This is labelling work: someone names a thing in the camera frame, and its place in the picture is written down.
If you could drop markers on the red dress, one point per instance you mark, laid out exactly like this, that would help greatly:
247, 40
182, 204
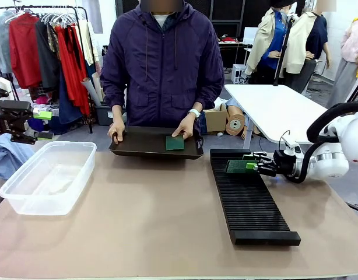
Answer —
71, 73

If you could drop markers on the headless tan mannequin torso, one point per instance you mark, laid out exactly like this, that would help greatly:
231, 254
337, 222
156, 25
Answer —
235, 124

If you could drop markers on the cream garment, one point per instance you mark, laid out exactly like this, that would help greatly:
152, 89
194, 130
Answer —
87, 43

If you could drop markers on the white wristwatch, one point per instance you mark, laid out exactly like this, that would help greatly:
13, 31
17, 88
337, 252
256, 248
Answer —
194, 113

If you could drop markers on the green PCB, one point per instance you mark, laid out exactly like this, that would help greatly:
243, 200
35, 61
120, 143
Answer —
175, 143
237, 167

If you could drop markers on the dark blue garment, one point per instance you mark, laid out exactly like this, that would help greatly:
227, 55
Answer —
66, 108

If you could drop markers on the black plastic tray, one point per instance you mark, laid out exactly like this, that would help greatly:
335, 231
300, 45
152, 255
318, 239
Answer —
144, 143

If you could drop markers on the pink cloth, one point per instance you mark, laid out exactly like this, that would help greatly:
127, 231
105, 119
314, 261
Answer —
42, 100

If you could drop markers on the mannequin in cream jacket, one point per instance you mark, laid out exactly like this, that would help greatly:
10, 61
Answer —
298, 43

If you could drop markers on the black metal clothes rack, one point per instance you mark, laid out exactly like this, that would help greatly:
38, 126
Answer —
65, 6

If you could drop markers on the person's left forearm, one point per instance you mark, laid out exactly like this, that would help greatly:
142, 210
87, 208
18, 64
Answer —
206, 99

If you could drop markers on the white monitor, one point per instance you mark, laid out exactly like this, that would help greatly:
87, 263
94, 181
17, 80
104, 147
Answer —
250, 35

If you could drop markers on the white plastic hangers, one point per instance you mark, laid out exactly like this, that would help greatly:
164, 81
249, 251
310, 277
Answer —
56, 19

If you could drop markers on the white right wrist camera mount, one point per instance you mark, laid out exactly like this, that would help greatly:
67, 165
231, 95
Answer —
292, 147

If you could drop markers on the person's left hand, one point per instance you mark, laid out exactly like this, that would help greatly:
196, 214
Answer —
185, 128

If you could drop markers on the mannequin in pink top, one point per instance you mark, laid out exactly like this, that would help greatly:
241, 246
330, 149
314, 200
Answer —
354, 41

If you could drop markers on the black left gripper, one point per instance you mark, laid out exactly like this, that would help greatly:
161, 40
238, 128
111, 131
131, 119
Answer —
13, 119

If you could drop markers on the clear plastic storage box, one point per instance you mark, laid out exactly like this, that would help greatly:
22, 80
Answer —
47, 181

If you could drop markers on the person in purple jacket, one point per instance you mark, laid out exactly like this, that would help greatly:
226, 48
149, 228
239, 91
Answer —
164, 64

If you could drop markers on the white table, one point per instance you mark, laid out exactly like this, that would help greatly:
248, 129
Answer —
269, 111

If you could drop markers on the person's right hand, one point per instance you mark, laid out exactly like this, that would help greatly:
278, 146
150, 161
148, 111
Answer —
117, 132

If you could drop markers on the person's right forearm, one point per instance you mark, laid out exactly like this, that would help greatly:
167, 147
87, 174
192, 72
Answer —
113, 96

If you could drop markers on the dark grey storage bin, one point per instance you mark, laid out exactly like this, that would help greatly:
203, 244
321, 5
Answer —
104, 115

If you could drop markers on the paper rolls bundle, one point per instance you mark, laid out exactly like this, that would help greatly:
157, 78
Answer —
93, 90

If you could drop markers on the red sweater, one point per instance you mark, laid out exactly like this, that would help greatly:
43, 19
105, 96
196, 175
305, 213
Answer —
23, 52

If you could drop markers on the light blue cloth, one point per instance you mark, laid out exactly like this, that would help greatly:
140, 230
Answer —
10, 154

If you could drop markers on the black slotted PCB rack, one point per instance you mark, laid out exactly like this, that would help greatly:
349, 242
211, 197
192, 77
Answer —
249, 204

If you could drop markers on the brown cardboard box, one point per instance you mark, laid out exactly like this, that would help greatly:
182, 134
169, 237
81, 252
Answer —
215, 119

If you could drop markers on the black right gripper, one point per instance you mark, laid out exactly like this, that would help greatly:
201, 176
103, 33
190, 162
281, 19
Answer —
285, 163

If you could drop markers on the dark grey garment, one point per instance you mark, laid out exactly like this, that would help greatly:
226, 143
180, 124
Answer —
46, 58

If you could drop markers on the black tripod pole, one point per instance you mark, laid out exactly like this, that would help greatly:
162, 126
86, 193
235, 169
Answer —
284, 49

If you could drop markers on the mannequin in beige coat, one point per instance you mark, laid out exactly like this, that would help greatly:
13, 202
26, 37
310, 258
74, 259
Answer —
263, 38

